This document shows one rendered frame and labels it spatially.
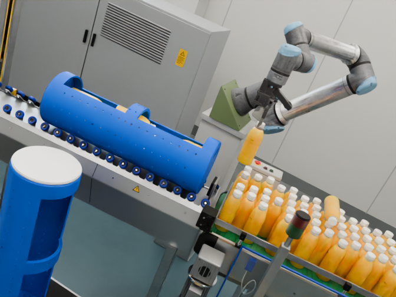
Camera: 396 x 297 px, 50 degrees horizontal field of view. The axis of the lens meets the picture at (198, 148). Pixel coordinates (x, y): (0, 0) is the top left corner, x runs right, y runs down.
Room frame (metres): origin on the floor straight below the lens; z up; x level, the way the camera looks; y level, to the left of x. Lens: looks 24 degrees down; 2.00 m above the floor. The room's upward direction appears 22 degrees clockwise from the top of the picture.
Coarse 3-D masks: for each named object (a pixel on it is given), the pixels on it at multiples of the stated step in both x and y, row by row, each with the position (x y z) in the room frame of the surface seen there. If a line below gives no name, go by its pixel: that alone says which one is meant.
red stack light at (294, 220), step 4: (296, 216) 1.44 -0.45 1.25; (292, 220) 1.45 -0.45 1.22; (296, 220) 1.43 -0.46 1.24; (300, 220) 1.43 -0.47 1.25; (292, 224) 1.44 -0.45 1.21; (296, 224) 1.43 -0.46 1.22; (300, 224) 1.43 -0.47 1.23; (304, 224) 1.43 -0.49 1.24; (300, 228) 1.43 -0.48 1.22; (304, 228) 1.43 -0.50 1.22
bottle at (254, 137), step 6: (252, 132) 1.83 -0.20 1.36; (258, 132) 1.83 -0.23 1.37; (246, 138) 1.84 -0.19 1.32; (252, 138) 1.82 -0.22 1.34; (258, 138) 1.82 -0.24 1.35; (246, 144) 1.83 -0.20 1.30; (252, 144) 1.82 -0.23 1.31; (258, 144) 1.83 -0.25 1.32; (240, 150) 1.85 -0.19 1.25; (246, 150) 1.82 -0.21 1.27; (252, 150) 1.82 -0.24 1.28; (240, 156) 1.83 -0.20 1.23; (246, 156) 1.82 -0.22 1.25; (252, 156) 1.83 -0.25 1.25; (240, 162) 1.82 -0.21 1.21; (246, 162) 1.82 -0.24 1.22
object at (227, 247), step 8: (224, 192) 2.07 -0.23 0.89; (200, 240) 1.63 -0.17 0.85; (208, 240) 1.62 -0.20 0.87; (216, 240) 1.62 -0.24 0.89; (224, 240) 1.63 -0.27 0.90; (200, 248) 1.63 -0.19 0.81; (216, 248) 1.62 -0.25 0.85; (224, 248) 1.61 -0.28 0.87; (232, 248) 1.61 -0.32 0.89; (232, 256) 1.61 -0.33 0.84; (224, 264) 1.61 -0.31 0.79; (224, 272) 1.61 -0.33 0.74
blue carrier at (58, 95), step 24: (48, 96) 1.84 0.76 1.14; (72, 96) 1.86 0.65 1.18; (96, 96) 2.09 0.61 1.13; (48, 120) 1.86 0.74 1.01; (72, 120) 1.82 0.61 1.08; (96, 120) 1.81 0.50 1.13; (120, 120) 1.82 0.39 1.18; (96, 144) 1.83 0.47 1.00; (120, 144) 1.78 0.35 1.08; (144, 144) 1.77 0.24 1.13; (168, 144) 1.78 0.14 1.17; (192, 144) 1.80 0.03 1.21; (216, 144) 1.85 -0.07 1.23; (144, 168) 1.80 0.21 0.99; (168, 168) 1.75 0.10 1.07; (192, 168) 1.74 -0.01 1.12
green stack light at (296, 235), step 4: (288, 228) 1.45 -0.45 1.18; (292, 228) 1.43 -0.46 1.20; (296, 228) 1.43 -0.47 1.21; (288, 232) 1.44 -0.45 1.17; (292, 232) 1.43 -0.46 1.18; (296, 232) 1.43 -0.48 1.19; (300, 232) 1.43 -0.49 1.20; (292, 236) 1.43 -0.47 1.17; (296, 236) 1.43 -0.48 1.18; (300, 236) 1.44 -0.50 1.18
